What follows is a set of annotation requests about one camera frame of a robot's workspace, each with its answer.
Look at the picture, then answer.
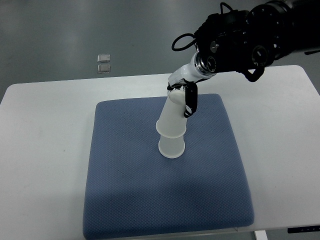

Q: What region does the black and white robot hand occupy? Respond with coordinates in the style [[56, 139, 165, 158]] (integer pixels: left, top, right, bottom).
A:
[[167, 51, 216, 118]]

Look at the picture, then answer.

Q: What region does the white paper cup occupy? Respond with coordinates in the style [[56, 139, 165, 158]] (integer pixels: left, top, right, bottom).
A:
[[158, 135, 185, 159], [156, 90, 187, 139]]

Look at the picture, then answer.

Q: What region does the white paper cup on mat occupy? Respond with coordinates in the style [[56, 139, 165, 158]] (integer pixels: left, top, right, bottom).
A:
[[158, 135, 185, 159]]

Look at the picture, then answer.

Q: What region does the upper metal floor plate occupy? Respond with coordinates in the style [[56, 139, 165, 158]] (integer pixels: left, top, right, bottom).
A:
[[97, 53, 111, 63]]

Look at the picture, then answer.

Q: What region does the black tripod foot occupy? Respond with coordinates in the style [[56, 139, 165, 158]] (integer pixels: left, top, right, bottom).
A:
[[304, 49, 320, 56]]

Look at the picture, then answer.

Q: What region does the blue fabric cushion mat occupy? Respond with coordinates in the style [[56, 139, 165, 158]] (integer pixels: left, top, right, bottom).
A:
[[83, 93, 255, 240]]

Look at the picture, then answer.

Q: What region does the black table control panel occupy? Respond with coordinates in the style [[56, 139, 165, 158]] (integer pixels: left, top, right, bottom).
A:
[[287, 225, 320, 234]]

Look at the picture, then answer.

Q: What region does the black cable loop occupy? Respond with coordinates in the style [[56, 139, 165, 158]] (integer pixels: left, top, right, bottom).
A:
[[171, 33, 199, 52]]

